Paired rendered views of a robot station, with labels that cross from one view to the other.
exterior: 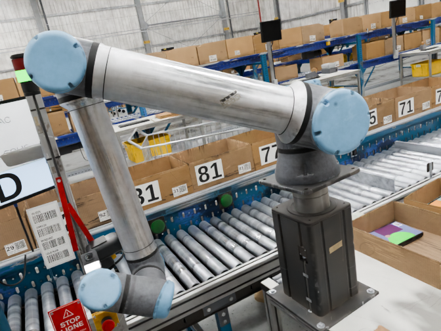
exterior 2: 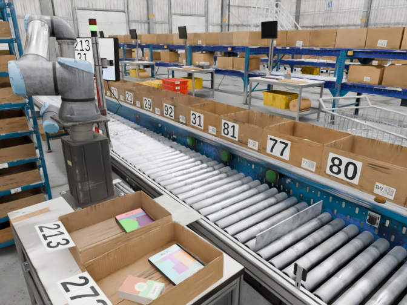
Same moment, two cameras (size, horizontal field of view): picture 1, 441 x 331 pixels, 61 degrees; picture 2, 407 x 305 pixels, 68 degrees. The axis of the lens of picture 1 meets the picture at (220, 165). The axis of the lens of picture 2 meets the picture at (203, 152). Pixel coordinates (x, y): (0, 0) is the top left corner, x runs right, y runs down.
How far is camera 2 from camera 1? 222 cm
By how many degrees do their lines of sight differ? 73
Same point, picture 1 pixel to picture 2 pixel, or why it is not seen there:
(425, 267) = (71, 221)
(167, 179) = (207, 118)
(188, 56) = not seen: outside the picture
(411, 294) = not seen: hidden behind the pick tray
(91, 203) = (178, 108)
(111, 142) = not seen: hidden behind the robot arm
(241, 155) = (253, 132)
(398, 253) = (92, 211)
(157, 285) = (46, 119)
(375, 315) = (59, 210)
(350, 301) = (75, 201)
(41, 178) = (108, 74)
